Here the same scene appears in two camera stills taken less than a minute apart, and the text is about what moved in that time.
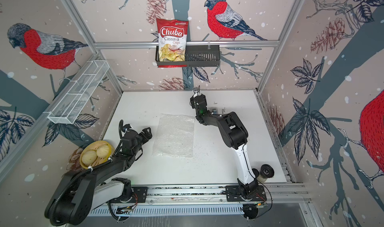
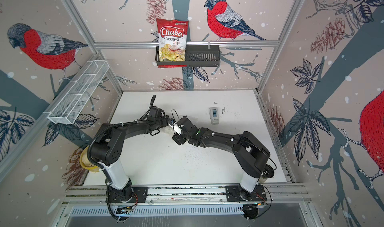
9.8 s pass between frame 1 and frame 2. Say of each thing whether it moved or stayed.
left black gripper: moved
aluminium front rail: stayed
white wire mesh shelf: stayed
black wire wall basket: stayed
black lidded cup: stayed
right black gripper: moved
